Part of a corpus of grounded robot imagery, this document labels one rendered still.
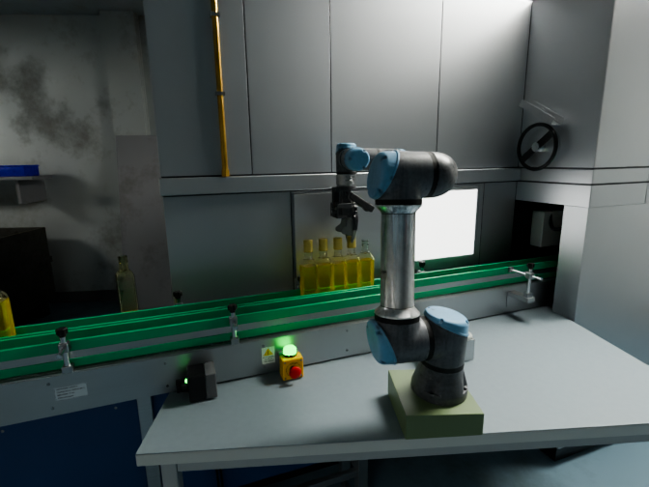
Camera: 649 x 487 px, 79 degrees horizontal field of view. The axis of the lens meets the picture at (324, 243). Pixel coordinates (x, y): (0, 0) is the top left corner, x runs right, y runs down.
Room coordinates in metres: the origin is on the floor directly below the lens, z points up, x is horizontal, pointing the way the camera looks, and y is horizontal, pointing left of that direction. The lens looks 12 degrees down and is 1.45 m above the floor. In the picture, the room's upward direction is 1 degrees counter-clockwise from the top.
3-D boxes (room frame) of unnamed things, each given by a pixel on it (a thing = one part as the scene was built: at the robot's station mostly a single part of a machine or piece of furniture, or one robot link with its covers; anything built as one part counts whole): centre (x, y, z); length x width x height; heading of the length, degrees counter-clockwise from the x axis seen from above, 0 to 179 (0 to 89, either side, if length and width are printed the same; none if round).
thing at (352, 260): (1.47, -0.10, 0.99); 0.06 x 0.06 x 0.21; 20
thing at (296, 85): (2.13, -0.38, 1.44); 2.34 x 0.79 x 1.38; 110
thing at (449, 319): (0.97, -0.31, 0.99); 0.13 x 0.12 x 0.14; 103
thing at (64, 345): (0.98, 0.72, 0.94); 0.07 x 0.04 x 0.13; 20
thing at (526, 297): (1.62, -0.86, 0.90); 0.17 x 0.05 x 0.23; 20
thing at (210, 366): (1.08, 0.38, 0.79); 0.08 x 0.08 x 0.08; 20
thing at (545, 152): (1.82, -0.97, 1.49); 0.21 x 0.05 x 0.21; 20
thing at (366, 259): (1.49, -0.16, 0.99); 0.06 x 0.06 x 0.21; 20
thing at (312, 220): (1.69, -0.30, 1.15); 0.90 x 0.03 x 0.34; 110
